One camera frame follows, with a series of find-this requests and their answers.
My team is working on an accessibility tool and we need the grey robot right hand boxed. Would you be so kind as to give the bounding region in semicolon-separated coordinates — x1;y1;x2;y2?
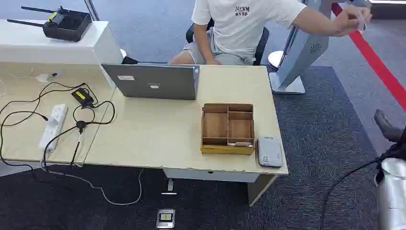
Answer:
373;109;406;144

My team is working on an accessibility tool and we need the person's left hand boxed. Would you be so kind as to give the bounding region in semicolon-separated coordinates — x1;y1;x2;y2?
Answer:
336;4;372;36

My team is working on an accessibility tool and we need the wooden compartment box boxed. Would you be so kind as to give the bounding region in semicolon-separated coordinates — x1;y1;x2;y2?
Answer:
200;103;255;156

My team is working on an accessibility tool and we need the person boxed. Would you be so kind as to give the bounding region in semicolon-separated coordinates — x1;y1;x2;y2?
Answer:
168;0;373;66

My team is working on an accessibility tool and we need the black office chair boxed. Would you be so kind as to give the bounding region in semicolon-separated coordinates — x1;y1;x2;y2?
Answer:
185;17;270;66

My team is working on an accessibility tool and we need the grey kiosk stand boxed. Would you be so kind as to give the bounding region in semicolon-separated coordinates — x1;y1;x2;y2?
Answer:
269;0;334;95

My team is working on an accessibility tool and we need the grey laptop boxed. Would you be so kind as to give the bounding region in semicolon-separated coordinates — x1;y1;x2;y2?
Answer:
101;63;201;101

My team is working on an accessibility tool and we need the round silver base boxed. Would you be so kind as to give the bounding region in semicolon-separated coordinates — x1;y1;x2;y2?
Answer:
268;50;284;70

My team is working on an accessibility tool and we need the pale card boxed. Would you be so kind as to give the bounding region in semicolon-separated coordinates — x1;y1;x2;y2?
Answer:
227;141;254;148

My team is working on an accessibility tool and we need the grey card reader device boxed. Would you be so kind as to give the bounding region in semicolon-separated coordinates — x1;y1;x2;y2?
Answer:
257;136;284;169

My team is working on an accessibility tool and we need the white desk drawer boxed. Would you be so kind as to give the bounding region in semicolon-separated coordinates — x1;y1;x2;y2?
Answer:
162;168;261;184

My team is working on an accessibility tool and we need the grey metal pole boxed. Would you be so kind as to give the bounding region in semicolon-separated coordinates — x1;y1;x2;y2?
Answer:
84;0;101;22

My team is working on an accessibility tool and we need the black power adapter yellow label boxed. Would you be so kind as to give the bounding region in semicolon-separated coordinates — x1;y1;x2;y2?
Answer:
71;87;95;109

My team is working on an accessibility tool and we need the pale desk leg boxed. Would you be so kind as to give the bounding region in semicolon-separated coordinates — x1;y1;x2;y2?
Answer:
247;174;279;207

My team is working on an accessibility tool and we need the black remote controller with antennas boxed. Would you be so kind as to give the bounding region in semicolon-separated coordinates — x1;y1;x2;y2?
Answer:
7;5;93;43

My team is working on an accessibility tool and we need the silver floor socket box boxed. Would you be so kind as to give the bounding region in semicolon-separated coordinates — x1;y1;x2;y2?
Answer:
156;208;176;230

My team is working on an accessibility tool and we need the white cabinet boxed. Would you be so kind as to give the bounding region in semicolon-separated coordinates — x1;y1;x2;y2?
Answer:
0;19;124;90

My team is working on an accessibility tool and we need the white charger plug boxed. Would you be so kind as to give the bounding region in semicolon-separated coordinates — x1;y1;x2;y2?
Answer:
36;72;59;83

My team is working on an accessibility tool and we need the white power strip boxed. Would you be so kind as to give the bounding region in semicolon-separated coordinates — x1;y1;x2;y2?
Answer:
38;103;69;152

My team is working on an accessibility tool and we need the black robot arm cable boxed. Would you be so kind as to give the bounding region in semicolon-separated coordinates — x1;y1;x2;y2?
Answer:
318;155;386;230

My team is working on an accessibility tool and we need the white desk foot bracket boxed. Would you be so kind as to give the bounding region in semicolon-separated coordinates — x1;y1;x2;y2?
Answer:
161;178;178;196

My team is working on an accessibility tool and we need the black looped adapter cable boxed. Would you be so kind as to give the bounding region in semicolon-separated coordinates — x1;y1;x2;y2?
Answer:
43;100;116;172

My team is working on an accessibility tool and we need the white cable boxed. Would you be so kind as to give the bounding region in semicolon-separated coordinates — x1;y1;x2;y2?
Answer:
40;159;143;207

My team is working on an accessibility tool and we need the long black power cable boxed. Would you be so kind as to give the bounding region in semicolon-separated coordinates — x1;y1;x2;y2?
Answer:
0;81;99;127

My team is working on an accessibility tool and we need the black cable with plug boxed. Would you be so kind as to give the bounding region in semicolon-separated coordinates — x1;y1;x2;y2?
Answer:
0;111;50;183

